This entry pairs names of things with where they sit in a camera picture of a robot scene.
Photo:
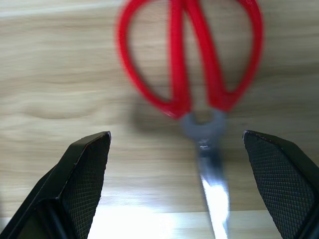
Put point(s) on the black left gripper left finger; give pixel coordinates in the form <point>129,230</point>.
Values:
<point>74,184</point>

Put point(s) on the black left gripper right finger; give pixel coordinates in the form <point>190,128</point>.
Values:
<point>281,179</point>

